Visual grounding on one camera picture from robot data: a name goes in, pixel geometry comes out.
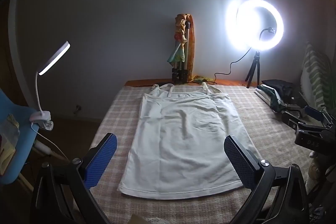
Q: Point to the white clip desk lamp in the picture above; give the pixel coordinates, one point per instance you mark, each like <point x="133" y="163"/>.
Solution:
<point x="53" y="57"/>

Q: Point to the white camisole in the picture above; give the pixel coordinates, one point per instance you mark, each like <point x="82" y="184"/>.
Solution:
<point x="183" y="140"/>

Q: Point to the yellow paper pad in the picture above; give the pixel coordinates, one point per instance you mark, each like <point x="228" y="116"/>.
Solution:
<point x="6" y="155"/>

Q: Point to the beige checked blanket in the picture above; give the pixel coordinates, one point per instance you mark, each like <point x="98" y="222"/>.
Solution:
<point x="270" y="134"/>

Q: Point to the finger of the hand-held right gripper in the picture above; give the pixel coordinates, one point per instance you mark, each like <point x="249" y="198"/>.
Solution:
<point x="313" y="111"/>
<point x="292" y="118"/>

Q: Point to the black folded cloth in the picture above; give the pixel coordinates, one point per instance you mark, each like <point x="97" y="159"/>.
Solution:
<point x="283" y="87"/>

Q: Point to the folded silver tripod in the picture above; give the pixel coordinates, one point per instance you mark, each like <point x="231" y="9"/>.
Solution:
<point x="187" y="56"/>

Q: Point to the colourful patterned cloth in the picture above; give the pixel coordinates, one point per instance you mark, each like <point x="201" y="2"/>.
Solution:
<point x="179" y="37"/>

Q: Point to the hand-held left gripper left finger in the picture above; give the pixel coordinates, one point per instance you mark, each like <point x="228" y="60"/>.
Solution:
<point x="101" y="158"/>

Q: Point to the blue chair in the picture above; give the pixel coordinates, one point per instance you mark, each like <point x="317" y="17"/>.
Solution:
<point x="23" y="134"/>

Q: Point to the white folded cloth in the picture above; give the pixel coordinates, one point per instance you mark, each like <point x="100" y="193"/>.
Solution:
<point x="263" y="95"/>

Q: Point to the black gooseneck phone holder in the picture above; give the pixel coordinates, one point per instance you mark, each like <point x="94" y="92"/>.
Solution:
<point x="265" y="32"/>

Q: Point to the dark green folded cloth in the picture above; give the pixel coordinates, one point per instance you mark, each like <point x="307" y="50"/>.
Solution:
<point x="278" y="104"/>

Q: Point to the green striped white pillow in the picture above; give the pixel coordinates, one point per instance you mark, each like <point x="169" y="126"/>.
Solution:
<point x="315" y="77"/>

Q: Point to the wall outlet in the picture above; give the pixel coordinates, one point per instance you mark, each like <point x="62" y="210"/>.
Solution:
<point x="77" y="107"/>

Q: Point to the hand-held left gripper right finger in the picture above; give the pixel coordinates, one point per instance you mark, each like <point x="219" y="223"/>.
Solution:
<point x="239" y="161"/>

